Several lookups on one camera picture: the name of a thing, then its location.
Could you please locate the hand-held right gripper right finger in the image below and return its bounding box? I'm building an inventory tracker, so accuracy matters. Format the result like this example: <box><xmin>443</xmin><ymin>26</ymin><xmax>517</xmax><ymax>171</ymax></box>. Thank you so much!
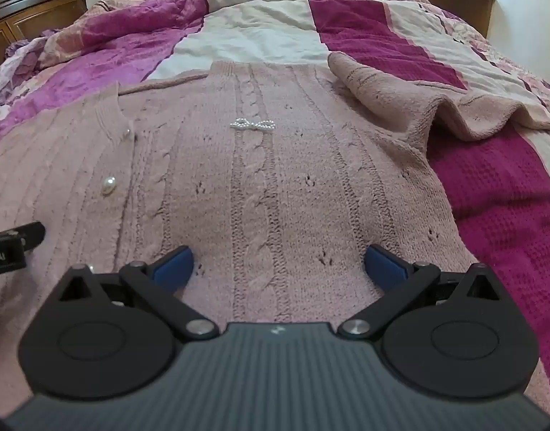
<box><xmin>338</xmin><ymin>245</ymin><xmax>504</xmax><ymax>339</ymax></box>

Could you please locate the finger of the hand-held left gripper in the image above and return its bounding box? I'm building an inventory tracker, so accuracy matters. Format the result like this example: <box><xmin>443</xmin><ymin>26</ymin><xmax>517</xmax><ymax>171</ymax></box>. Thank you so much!
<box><xmin>0</xmin><ymin>221</ymin><xmax>46</xmax><ymax>247</ymax></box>

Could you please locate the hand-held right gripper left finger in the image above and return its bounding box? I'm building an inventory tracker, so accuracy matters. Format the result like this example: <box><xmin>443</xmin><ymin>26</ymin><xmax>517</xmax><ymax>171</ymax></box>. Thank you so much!
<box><xmin>52</xmin><ymin>246</ymin><xmax>221</xmax><ymax>340</ymax></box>

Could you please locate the pink knit cardigan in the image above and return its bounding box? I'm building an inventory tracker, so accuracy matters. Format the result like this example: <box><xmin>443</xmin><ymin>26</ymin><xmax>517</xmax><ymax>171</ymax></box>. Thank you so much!
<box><xmin>0</xmin><ymin>60</ymin><xmax>550</xmax><ymax>369</ymax></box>

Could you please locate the magenta and white patchwork quilt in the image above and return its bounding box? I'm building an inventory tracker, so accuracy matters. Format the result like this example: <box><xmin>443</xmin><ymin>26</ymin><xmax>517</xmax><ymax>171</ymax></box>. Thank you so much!
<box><xmin>0</xmin><ymin>0</ymin><xmax>550</xmax><ymax>418</ymax></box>

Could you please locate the lilac floral cloth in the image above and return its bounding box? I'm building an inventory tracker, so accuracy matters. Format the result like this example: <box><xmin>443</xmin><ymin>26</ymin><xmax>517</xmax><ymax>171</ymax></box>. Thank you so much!
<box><xmin>0</xmin><ymin>36</ymin><xmax>48</xmax><ymax>99</ymax></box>

